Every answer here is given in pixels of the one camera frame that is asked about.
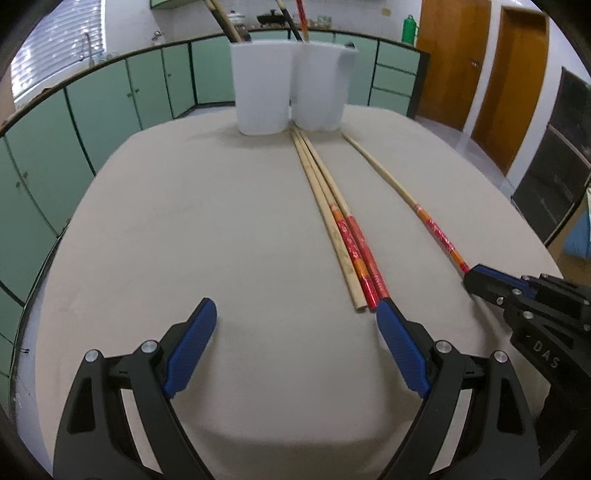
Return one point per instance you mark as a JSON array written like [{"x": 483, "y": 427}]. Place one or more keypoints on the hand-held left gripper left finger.
[{"x": 191, "y": 348}]

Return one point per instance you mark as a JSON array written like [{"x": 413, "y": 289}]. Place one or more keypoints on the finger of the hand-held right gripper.
[
  {"x": 554, "y": 295},
  {"x": 489, "y": 284}
]

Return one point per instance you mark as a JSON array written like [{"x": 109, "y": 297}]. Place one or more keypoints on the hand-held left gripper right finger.
[{"x": 401, "y": 350}]

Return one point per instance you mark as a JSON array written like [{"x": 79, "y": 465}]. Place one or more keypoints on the plain bamboo chopstick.
[
  {"x": 226, "y": 23},
  {"x": 323, "y": 210}
]

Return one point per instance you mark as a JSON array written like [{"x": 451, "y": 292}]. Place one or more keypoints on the white two-compartment utensil holder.
[{"x": 258, "y": 92}]

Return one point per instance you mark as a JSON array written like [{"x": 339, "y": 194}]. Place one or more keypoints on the black chopstick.
[{"x": 288, "y": 21}]

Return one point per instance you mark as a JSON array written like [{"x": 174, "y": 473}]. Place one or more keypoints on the blue cloth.
[{"x": 581, "y": 230}]

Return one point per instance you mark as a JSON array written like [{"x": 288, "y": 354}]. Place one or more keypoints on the dark glass-front cabinet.
[{"x": 554, "y": 161}]

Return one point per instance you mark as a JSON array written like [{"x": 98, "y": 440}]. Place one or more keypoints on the plain wooden door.
[{"x": 512, "y": 87}]

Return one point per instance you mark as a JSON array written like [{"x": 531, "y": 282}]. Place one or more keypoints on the green lower kitchen cabinets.
[{"x": 46, "y": 152}]

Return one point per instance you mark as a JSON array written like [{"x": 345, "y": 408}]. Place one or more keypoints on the green kitchen cabinets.
[
  {"x": 161, "y": 2},
  {"x": 46, "y": 152}
]

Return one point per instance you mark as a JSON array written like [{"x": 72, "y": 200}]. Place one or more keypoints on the green thermos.
[{"x": 408, "y": 28}]

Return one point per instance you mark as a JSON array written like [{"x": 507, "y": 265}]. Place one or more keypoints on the small jars on counter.
[{"x": 323, "y": 20}]

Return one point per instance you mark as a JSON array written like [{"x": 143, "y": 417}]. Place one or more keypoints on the metal kitchen faucet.
[{"x": 86, "y": 46}]

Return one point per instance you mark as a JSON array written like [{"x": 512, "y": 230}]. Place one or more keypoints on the white window blind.
[{"x": 55, "y": 50}]

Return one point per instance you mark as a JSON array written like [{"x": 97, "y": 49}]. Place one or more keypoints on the white cooking pot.
[{"x": 235, "y": 17}]

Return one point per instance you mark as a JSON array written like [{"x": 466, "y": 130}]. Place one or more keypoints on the black wok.
[{"x": 271, "y": 18}]

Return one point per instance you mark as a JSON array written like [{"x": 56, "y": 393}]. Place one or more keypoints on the green upper kitchen cabinets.
[{"x": 161, "y": 2}]

